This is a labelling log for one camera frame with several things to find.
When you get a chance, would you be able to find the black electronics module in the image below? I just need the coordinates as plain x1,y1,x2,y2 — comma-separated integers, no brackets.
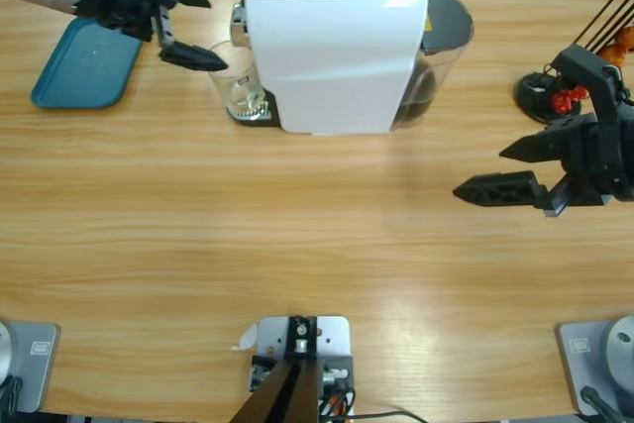
249,354,357,418

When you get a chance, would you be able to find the white paper tab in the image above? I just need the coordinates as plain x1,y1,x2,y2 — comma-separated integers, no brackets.
229,322,260,353

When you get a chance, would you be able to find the black capsule holder with rods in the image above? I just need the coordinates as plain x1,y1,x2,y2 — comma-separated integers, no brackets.
514,0,634,125

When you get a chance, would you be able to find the clear drinking glass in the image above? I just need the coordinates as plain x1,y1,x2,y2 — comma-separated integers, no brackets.
205,39,266,120

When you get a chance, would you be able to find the orange wire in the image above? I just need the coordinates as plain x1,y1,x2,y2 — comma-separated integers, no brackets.
321,392,348,415

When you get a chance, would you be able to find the dark camera post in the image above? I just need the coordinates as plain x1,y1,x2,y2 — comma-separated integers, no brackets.
230,314,321,423

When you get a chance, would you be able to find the metal grate drip tray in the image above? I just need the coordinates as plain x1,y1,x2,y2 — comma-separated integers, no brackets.
226,88,281,128

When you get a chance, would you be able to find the orange coffee capsule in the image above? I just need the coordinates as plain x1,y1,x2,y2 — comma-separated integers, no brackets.
596,44,628,66
613,25,634,53

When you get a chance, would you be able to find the black base cable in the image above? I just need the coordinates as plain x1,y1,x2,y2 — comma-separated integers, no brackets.
579,385,628,423
0,375,25,417

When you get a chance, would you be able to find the black table edge cable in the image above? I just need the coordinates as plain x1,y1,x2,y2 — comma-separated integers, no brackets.
346,409,428,423

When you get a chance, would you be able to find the teal plastic tray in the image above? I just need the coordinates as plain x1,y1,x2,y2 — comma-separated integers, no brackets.
29,16,145,111

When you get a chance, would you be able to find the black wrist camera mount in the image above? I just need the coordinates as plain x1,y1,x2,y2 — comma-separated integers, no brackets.
550,44,634,115

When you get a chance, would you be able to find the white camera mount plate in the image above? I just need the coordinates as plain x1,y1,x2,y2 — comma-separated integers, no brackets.
257,314,354,360

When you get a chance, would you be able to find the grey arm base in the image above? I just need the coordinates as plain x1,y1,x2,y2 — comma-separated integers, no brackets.
0,321,61,414
554,313,634,417

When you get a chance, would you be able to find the white capsule coffee machine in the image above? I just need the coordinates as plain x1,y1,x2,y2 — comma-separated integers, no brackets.
227,0,430,138

